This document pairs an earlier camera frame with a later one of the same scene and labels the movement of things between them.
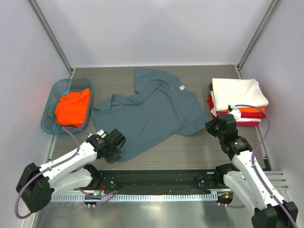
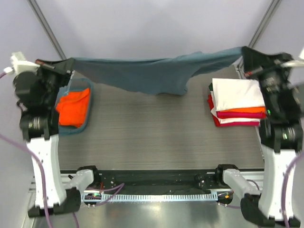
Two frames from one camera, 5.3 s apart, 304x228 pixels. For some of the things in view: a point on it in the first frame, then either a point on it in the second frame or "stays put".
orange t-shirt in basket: [73, 109] stays put
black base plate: [161, 180] stays put
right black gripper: [212, 126] -> [255, 67]
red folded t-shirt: [210, 102] stays put
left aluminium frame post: [52, 38] stays put
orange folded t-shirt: [249, 109] stays put
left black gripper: [115, 156] -> [64, 66]
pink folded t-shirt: [248, 115] stays put
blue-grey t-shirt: [162, 106] -> [168, 76]
